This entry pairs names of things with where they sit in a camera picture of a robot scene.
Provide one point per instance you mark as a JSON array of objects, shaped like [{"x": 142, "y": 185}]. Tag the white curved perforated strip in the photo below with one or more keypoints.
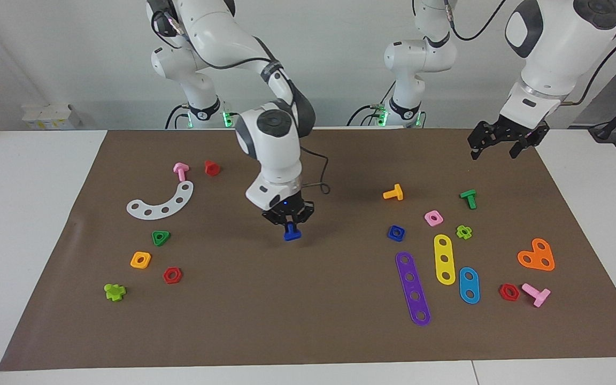
[{"x": 156, "y": 213}]

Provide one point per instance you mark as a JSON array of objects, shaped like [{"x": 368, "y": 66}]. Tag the orange toy bolt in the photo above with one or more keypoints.
[{"x": 393, "y": 193}]

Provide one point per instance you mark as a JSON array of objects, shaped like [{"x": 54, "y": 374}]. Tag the blue two-hole strip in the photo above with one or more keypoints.
[{"x": 469, "y": 285}]

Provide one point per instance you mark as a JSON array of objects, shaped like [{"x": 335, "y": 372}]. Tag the pink square toy nut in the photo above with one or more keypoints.
[{"x": 439, "y": 221}]

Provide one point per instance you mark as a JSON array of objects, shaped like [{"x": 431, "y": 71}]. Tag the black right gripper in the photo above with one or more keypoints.
[{"x": 292, "y": 209}]

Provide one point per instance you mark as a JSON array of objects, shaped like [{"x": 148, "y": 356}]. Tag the lime green flower nut left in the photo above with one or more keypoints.
[{"x": 114, "y": 292}]

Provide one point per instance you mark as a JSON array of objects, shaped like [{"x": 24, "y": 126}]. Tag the yellow three-hole strip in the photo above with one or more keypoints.
[{"x": 445, "y": 250}]

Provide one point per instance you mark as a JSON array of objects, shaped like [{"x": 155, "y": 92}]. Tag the green triangle toy nut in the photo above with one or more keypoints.
[{"x": 166, "y": 236}]

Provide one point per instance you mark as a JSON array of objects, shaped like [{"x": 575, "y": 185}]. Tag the red hexagon toy nut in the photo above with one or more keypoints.
[
  {"x": 502, "y": 293},
  {"x": 165, "y": 276}
]

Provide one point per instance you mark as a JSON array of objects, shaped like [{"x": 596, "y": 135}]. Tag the brown table mat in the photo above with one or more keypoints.
[{"x": 286, "y": 310}]

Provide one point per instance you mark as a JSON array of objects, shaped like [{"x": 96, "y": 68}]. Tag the blue toy screw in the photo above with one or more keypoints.
[{"x": 292, "y": 235}]

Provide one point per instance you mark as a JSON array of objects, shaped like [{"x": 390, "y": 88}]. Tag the red toy bolt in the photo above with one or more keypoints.
[{"x": 212, "y": 168}]

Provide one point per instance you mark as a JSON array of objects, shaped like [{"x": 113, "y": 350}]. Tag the white box stack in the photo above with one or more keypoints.
[{"x": 46, "y": 116}]

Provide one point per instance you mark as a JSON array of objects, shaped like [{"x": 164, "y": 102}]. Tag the pink toy bolt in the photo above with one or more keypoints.
[
  {"x": 181, "y": 171},
  {"x": 537, "y": 293}
]

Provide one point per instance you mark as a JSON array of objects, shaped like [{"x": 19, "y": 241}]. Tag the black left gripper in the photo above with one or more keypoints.
[{"x": 503, "y": 131}]

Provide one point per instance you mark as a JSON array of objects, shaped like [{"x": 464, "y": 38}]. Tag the orange square toy nut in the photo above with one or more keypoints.
[{"x": 135, "y": 263}]

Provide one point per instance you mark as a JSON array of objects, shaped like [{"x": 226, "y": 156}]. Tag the green toy bolt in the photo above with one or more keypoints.
[{"x": 469, "y": 199}]

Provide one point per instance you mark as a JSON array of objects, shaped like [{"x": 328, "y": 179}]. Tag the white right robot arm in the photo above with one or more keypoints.
[{"x": 276, "y": 155}]

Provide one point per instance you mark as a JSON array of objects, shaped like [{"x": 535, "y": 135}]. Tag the orange heart-shaped plate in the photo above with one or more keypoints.
[{"x": 537, "y": 255}]

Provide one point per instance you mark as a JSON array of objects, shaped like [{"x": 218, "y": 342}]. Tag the lime cross toy nut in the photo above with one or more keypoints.
[{"x": 460, "y": 233}]

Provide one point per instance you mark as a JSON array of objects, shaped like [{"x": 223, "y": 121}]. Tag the blue square toy nut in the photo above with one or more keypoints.
[{"x": 391, "y": 237}]

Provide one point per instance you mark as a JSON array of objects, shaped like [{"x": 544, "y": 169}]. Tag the purple four-hole strip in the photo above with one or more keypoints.
[{"x": 407, "y": 269}]

